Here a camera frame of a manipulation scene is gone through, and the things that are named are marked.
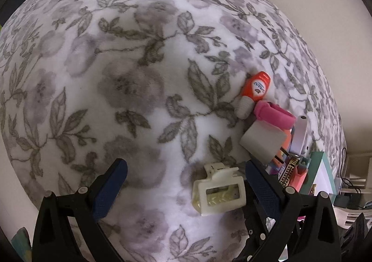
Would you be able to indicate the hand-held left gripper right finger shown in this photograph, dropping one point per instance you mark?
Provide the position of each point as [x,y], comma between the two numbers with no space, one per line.
[261,189]

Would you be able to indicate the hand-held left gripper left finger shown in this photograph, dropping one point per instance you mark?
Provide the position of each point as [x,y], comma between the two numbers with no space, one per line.
[109,189]

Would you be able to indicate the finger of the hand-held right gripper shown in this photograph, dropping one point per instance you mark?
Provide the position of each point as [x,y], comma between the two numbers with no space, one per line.
[255,238]

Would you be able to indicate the small coral toy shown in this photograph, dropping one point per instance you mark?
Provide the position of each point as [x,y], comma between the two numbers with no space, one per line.
[299,179]

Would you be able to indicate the white charger plug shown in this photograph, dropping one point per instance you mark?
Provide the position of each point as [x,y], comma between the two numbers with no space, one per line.
[261,140]

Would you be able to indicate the coral and blue toy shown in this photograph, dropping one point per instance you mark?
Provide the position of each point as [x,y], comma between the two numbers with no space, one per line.
[286,140]

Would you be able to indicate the cream hair claw clip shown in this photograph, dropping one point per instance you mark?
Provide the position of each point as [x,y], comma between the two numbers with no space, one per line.
[203,189]

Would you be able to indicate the teal-edged white box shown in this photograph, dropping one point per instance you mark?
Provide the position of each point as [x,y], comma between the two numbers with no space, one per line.
[321,174]

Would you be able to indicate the white smartwatch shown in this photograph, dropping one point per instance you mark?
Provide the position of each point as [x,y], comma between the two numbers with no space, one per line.
[300,134]

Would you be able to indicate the pink toy figure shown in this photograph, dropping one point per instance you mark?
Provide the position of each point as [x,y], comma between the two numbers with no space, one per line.
[276,115]

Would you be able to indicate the black and gold patterned item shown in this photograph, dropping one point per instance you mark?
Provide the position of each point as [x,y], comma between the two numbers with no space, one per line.
[286,173]

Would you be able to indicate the white furniture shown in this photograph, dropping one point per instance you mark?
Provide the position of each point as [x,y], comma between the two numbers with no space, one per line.
[360,177]

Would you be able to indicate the multicoloured cloth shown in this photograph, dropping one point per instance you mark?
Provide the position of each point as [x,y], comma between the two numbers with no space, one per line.
[21,243]

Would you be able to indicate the floral printed blanket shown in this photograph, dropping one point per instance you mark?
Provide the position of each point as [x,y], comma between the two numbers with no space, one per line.
[130,47]

